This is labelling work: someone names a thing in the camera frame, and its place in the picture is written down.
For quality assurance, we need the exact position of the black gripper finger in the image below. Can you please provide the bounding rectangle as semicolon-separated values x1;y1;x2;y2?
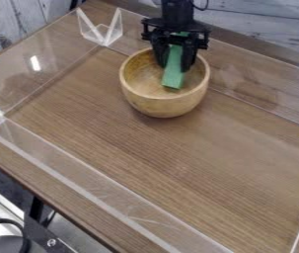
180;38;198;72
150;35;170;68

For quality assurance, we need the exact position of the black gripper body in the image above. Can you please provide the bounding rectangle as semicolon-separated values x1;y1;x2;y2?
142;18;211;49

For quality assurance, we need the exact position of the brown wooden bowl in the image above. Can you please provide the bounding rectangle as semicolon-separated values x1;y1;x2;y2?
119;47;211;119

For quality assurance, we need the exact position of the green rectangular block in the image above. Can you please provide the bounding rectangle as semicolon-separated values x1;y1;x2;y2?
160;44;184;90

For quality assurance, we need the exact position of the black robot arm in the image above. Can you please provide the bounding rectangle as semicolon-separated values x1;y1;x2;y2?
142;0;211;72

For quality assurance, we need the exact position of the clear acrylic front barrier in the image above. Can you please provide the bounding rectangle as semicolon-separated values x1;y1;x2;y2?
0;112;232;253

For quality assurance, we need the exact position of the black table leg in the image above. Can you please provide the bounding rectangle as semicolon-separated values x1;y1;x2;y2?
29;197;45;222

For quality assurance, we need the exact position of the clear acrylic corner bracket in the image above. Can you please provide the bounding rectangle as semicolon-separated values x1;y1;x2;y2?
76;8;123;47

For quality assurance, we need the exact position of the black metal base plate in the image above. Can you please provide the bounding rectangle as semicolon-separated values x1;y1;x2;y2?
0;223;79;253

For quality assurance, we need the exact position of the black cable loop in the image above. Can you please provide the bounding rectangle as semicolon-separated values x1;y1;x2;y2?
0;217;32;253

